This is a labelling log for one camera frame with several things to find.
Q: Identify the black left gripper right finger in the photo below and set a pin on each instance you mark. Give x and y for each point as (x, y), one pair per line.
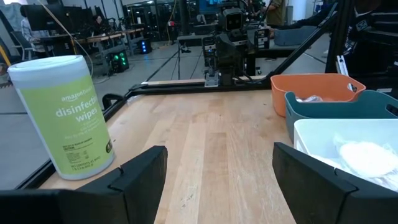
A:
(317, 199)

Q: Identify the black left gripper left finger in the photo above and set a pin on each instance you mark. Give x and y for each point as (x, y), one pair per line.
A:
(124, 199)

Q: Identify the clear bag of cotton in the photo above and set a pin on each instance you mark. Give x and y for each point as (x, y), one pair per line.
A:
(367, 158)

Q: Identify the white plastic bin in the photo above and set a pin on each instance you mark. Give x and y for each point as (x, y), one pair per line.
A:
(317, 133)

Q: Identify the computer tower blue lights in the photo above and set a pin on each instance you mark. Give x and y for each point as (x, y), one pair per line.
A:
(144, 46)

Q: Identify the orange plastic bin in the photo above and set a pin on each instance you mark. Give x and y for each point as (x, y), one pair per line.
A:
(311, 85)

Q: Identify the teal plastic bin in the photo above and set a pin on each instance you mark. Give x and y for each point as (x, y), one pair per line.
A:
(335, 110)

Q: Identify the crumpled clear plastic bag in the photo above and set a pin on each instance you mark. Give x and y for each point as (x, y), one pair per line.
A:
(309, 99)

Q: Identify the green disinfecting wipes canister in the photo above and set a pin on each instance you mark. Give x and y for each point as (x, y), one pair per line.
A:
(65, 124)

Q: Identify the computer tower green lights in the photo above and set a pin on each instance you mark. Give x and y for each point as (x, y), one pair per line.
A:
(119, 60)

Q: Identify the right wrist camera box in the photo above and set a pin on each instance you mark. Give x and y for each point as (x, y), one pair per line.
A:
(234, 19)

